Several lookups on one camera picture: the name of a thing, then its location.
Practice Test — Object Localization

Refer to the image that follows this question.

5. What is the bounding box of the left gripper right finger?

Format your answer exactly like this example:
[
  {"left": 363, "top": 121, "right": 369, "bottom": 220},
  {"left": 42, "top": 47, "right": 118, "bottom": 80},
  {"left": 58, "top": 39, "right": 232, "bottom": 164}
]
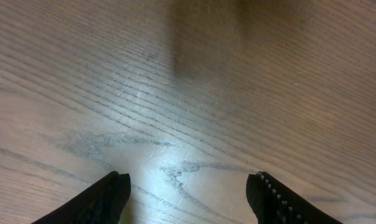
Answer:
[{"left": 246, "top": 171, "right": 342, "bottom": 224}]

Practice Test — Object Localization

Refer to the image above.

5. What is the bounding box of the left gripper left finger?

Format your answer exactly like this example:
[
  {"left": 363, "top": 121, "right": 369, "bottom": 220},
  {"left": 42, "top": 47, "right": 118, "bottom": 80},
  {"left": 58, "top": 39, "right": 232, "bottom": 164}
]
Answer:
[{"left": 32, "top": 171, "right": 131, "bottom": 224}]

